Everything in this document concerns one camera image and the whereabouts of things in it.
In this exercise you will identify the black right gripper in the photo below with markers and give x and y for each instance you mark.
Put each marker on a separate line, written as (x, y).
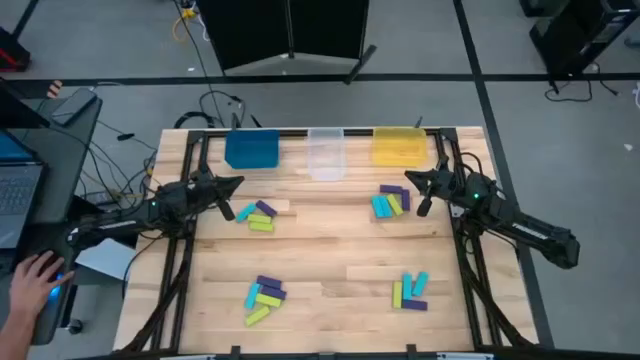
(440, 192)

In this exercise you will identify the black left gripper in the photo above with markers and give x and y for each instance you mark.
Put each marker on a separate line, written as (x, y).
(207, 192)

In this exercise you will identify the teal block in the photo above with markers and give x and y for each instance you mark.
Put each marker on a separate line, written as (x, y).
(420, 284)
(407, 286)
(245, 212)
(377, 208)
(252, 296)
(385, 206)

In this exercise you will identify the person's forearm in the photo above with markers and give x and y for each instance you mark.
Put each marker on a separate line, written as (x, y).
(12, 337)

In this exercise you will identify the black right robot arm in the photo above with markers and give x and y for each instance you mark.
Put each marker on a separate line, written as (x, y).
(525, 225)

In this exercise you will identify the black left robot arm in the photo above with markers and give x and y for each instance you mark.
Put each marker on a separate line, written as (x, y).
(140, 212)

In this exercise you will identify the yellow plastic bin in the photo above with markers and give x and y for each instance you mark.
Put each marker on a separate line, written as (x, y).
(400, 147)

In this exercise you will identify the blue plastic bin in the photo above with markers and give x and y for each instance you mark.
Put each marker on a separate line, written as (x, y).
(252, 150)

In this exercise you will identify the clear plastic bin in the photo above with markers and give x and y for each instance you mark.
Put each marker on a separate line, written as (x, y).
(326, 155)

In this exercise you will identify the white sheet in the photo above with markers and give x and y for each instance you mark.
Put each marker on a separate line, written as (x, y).
(107, 260)

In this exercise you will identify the black angled bar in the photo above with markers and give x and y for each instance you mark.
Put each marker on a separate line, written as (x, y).
(82, 205)

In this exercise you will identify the black folding room divider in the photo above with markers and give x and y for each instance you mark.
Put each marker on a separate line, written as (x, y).
(250, 30)

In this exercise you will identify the black side desk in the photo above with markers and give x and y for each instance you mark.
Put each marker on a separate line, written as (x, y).
(65, 160)

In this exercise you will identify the black smartphone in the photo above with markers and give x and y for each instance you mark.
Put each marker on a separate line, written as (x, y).
(73, 106)

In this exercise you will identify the black caster wheel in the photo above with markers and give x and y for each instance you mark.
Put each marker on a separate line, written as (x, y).
(75, 327)

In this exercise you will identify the black equipment cart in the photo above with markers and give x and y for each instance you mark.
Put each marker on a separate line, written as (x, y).
(575, 35)

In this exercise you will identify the grey laptop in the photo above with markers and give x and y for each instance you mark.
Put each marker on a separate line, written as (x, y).
(17, 195)

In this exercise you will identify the person's hand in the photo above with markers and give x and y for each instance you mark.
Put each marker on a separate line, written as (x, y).
(32, 290)

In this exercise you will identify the black red case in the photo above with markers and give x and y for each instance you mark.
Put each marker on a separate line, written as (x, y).
(12, 55)

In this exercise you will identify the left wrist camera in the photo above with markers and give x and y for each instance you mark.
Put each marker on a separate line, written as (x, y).
(202, 176)

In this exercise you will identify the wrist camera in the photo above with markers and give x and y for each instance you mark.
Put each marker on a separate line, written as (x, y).
(202, 176)
(447, 176)

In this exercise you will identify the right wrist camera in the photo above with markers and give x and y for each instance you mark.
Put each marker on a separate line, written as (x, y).
(447, 176)

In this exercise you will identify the black metal table frame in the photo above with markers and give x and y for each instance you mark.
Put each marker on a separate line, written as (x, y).
(292, 133)

